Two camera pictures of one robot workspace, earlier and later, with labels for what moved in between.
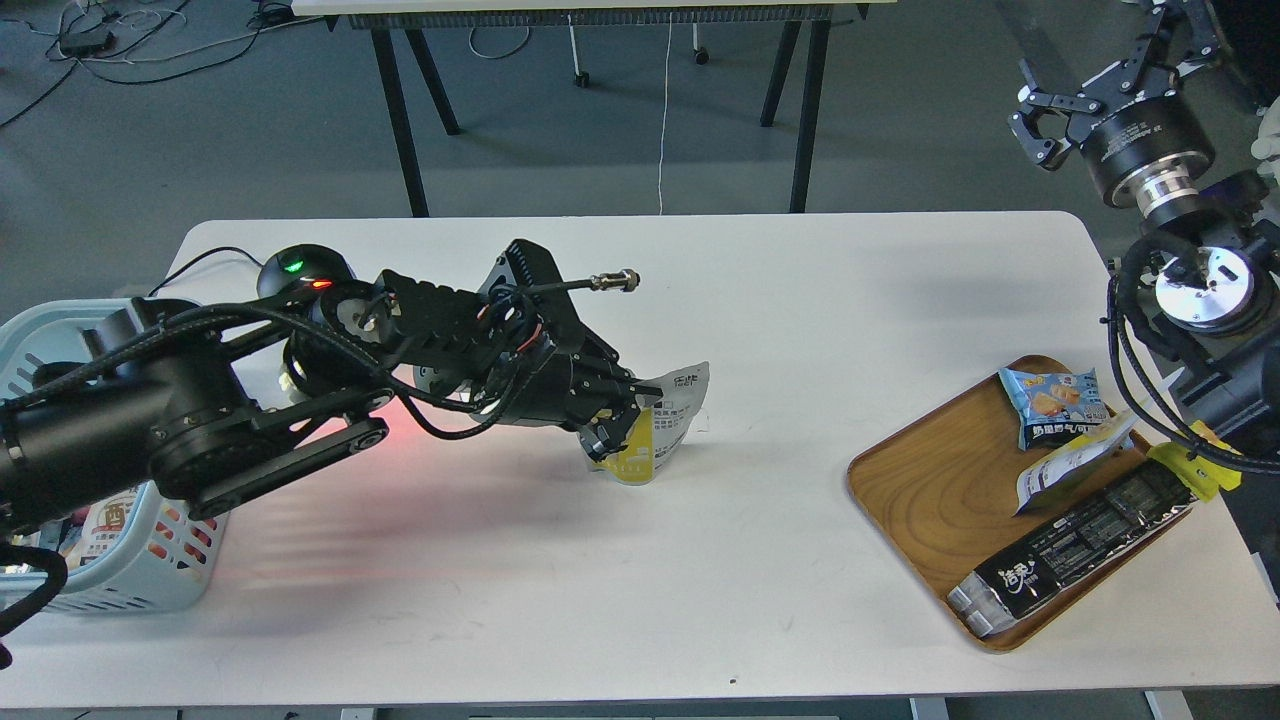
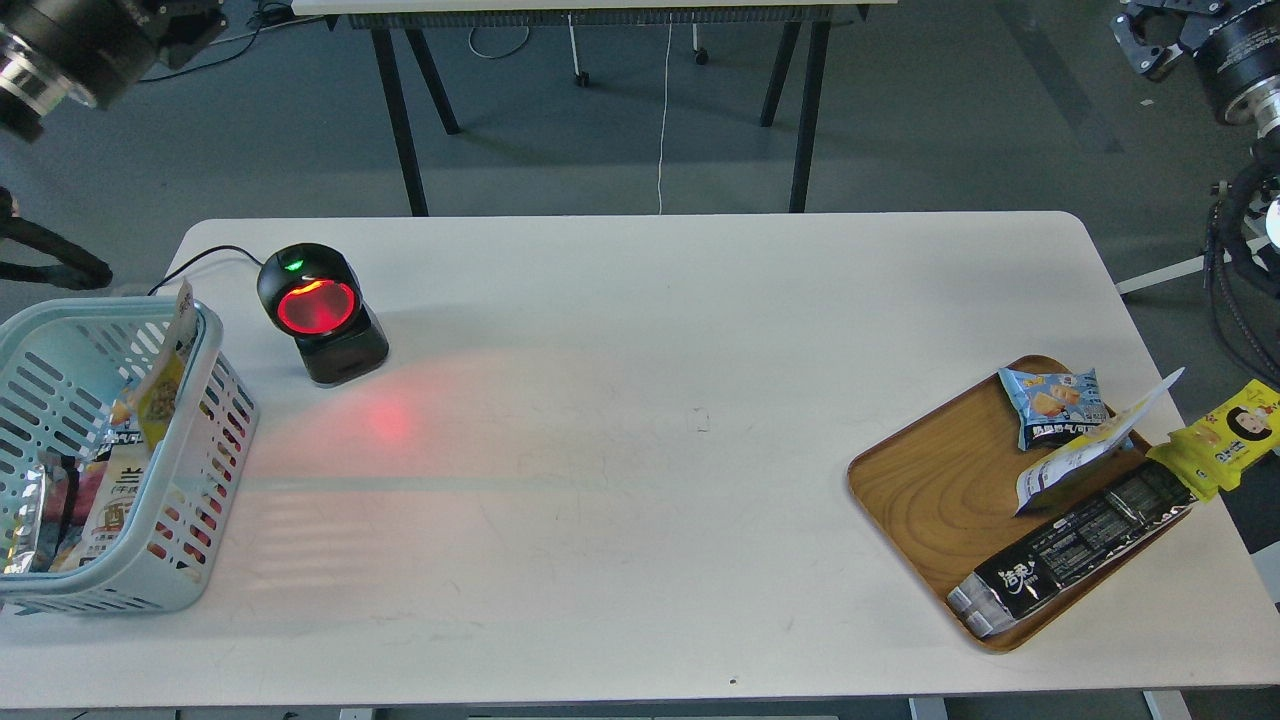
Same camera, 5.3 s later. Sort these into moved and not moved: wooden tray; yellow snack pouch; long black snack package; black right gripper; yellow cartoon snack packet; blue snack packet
Moved: yellow snack pouch; black right gripper
Not moved: long black snack package; blue snack packet; yellow cartoon snack packet; wooden tray
